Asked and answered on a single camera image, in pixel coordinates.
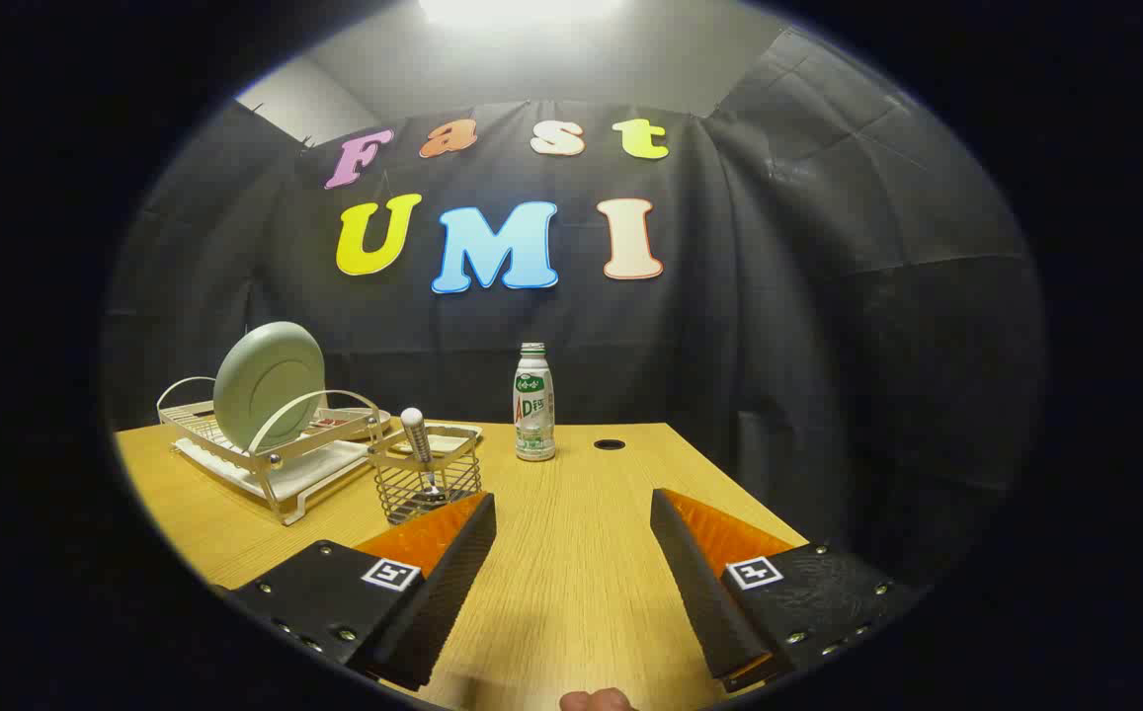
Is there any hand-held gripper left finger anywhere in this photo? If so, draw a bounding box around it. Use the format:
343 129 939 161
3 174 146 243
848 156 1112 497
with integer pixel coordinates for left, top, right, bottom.
225 492 498 692

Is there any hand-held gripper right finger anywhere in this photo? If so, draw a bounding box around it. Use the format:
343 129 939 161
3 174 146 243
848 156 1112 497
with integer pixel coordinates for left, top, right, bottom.
650 488 918 692

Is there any metal wire basket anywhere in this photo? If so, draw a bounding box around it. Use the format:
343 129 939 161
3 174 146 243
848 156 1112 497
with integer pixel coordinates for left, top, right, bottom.
367 423 484 525

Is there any spoon with checked handle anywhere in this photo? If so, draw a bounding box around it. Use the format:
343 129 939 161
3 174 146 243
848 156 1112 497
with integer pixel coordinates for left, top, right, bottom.
400 407 440 495

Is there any white wire dish rack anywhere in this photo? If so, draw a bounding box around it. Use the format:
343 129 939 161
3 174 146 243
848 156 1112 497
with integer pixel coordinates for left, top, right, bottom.
156 375 394 526

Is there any pale green plate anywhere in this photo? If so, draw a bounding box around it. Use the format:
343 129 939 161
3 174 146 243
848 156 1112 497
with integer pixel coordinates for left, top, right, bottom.
213 321 326 453

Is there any white green drink bottle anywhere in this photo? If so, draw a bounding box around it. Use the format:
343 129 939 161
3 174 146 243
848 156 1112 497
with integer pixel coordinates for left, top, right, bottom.
513 343 557 462

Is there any ceiling light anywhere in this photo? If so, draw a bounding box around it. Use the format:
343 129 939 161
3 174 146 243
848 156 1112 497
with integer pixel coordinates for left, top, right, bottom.
418 0 626 27

